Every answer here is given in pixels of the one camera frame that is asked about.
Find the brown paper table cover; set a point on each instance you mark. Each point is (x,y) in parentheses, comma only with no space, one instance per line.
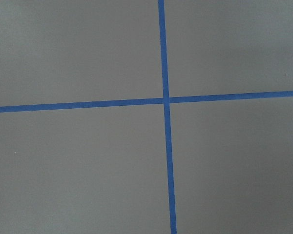
(146,116)

